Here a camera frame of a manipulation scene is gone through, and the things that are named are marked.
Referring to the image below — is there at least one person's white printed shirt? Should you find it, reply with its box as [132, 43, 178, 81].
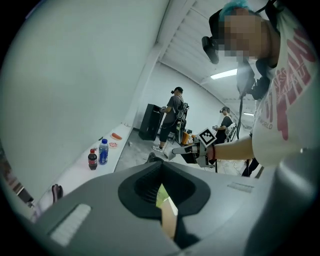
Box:
[250, 6, 320, 174]

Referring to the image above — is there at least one white curved ledge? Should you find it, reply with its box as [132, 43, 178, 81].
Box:
[34, 121, 133, 214]

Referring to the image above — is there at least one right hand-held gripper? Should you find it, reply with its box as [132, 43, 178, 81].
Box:
[169, 127, 218, 169]

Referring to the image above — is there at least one green drink bottle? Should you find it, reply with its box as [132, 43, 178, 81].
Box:
[155, 184, 168, 209]

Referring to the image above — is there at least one person's head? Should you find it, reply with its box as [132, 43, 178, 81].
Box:
[219, 7, 281, 64]

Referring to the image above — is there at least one small cola bottle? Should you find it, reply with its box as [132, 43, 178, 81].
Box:
[87, 148, 99, 171]

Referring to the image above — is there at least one blue drink bottle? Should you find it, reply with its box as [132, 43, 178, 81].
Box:
[98, 138, 110, 166]

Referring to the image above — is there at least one black head-mounted camera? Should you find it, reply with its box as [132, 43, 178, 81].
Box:
[201, 7, 227, 65]

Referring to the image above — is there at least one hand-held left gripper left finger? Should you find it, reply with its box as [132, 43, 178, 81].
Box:
[34, 161, 181, 256]

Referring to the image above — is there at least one person's right forearm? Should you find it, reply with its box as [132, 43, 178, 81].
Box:
[214, 134, 257, 161]

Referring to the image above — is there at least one black cabinet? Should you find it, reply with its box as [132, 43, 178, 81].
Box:
[138, 103, 164, 141]

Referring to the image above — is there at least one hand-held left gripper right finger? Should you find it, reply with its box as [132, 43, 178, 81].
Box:
[162, 161, 276, 256]

